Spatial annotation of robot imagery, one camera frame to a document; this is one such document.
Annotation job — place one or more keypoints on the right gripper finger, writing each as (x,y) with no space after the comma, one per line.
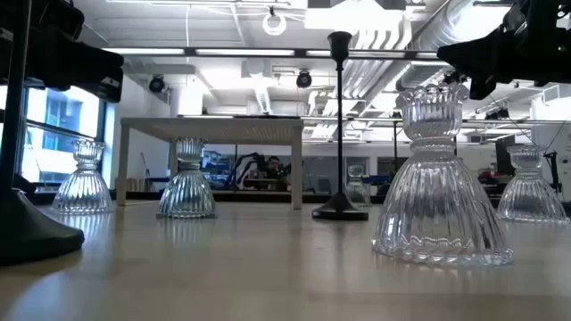
(482,88)
(482,55)

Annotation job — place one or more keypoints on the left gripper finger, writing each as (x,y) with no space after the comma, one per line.
(89,62)
(89,87)

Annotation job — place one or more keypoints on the clear scalloped glass candle holder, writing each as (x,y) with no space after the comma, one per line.
(83,187)
(439,200)

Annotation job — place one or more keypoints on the green ribbed glass candle holder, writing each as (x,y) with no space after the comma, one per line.
(187,191)

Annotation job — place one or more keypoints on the tall black metal candlestick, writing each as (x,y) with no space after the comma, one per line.
(339,209)
(27,232)

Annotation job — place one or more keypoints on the clear ribbed glass candle holder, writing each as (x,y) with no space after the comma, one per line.
(358,187)
(531,196)

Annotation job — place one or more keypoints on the black background robot arm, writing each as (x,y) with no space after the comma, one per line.
(243,167)

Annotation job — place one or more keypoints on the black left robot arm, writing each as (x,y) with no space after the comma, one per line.
(53,18)

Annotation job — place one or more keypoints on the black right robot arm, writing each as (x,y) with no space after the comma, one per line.
(544,9)

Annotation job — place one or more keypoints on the large window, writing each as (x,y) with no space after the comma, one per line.
(67,134)

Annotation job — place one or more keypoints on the long ceiling light strip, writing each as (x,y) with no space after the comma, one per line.
(147,51)

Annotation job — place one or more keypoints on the black ceiling spotlight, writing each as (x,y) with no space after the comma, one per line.
(303,79)
(157,84)

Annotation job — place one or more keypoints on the black monitor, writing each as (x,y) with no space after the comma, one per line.
(503,153)

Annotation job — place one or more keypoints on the thin black stand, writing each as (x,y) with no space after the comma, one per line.
(553,171)

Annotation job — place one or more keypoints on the white perforated metal shelf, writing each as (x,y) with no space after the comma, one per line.
(214,130)

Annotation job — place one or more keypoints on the person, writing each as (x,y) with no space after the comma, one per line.
(273,164)

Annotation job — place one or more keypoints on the silver ventilation duct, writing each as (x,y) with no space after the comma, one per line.
(450,27)

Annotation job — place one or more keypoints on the black metal frame stand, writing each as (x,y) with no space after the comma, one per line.
(395,147)

